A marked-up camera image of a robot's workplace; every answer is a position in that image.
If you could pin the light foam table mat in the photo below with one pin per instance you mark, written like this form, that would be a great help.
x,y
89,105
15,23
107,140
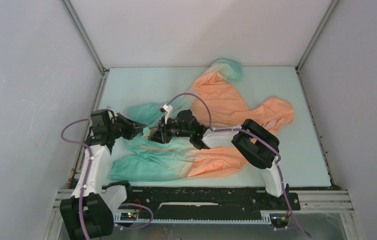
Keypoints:
x,y
302,162

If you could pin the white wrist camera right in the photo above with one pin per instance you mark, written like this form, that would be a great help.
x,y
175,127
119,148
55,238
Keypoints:
x,y
167,110

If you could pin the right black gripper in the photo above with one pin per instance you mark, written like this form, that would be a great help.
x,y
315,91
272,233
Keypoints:
x,y
161,135

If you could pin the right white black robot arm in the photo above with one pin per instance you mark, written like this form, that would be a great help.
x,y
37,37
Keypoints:
x,y
256,144

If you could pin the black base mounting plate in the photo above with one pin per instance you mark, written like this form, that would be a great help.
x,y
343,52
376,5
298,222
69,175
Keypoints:
x,y
209,204

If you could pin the aluminium frame rail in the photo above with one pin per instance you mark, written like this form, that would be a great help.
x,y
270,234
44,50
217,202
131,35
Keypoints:
x,y
313,200

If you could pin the teal and orange gradient jacket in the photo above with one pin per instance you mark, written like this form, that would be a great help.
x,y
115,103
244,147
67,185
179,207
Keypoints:
x,y
218,106

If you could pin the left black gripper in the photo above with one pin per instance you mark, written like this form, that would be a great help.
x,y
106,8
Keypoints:
x,y
133,128

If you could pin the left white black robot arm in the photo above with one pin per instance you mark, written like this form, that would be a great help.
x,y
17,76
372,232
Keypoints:
x,y
88,213

